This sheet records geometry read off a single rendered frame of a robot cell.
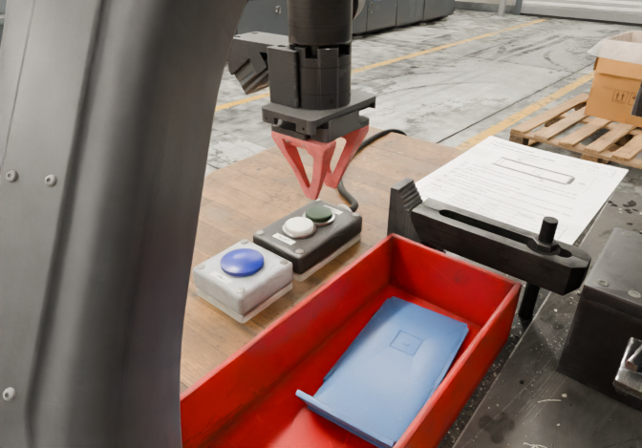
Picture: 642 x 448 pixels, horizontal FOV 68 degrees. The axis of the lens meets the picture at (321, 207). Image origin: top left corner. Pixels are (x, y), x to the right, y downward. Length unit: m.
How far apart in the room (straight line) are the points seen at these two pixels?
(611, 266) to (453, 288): 0.12
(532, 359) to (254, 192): 0.39
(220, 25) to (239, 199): 0.48
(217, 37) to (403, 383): 0.29
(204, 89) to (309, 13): 0.28
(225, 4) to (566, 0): 9.87
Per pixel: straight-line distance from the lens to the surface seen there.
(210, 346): 0.42
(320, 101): 0.44
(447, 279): 0.43
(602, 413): 0.42
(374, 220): 0.58
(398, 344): 0.41
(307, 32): 0.43
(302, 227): 0.49
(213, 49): 0.16
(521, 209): 0.65
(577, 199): 0.70
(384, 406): 0.36
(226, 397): 0.34
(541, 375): 0.43
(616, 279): 0.40
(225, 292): 0.43
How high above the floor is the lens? 1.19
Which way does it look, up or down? 29 degrees down
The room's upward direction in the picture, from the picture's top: straight up
